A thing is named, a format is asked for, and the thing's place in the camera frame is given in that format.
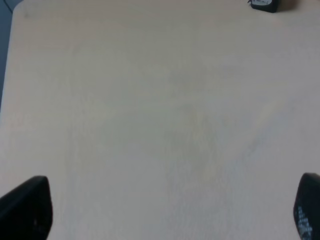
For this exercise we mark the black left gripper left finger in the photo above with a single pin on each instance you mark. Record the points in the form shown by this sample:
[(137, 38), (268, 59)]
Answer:
[(26, 212)]

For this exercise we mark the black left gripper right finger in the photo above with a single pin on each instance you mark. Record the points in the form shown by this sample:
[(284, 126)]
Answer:
[(306, 210)]

